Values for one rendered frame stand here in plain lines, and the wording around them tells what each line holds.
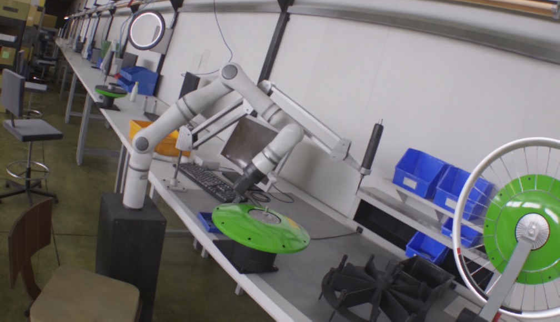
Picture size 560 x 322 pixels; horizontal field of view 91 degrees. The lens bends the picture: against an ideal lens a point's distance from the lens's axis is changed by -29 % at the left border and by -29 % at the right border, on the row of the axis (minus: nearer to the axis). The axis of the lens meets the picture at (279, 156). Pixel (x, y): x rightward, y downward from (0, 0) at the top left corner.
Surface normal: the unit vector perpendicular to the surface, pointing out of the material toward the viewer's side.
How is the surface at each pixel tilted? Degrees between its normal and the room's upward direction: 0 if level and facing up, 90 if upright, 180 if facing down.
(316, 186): 90
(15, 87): 96
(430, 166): 90
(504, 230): 94
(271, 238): 23
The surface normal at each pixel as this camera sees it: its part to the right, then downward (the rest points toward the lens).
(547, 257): -0.62, 0.07
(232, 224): 0.03, -0.88
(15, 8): 0.61, 0.34
